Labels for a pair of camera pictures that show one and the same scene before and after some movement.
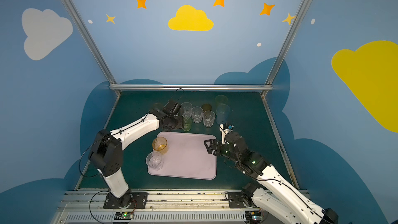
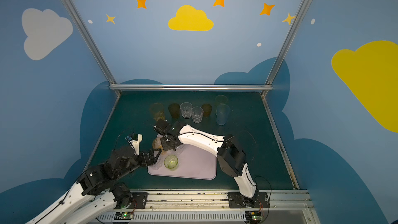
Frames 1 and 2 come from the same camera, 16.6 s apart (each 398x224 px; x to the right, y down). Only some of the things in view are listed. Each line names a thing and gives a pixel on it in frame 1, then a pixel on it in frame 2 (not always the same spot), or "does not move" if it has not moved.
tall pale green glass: (221, 99) does not move
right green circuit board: (253, 217) does not move
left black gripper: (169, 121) -> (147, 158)
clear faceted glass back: (186, 109) does not move
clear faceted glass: (197, 113) does not move
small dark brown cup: (207, 107) does not move
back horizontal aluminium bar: (190, 87) does not move
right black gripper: (217, 146) -> (168, 143)
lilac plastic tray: (187, 156) does not move
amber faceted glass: (160, 144) does not move
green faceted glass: (187, 123) -> (171, 162)
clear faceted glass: (209, 117) -> (179, 150)
